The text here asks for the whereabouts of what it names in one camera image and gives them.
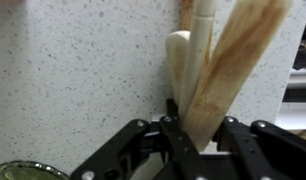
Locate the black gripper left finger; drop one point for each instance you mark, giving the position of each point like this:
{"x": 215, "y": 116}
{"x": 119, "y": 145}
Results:
{"x": 126, "y": 146}

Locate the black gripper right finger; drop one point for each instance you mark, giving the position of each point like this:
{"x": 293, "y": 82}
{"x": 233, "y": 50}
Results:
{"x": 276, "y": 153}

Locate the pale wooden spoon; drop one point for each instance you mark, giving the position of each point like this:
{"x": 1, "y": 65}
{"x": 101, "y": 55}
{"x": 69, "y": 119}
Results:
{"x": 176, "y": 56}

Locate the burnt wooden fork spoon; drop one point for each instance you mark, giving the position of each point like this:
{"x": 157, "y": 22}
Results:
{"x": 187, "y": 13}

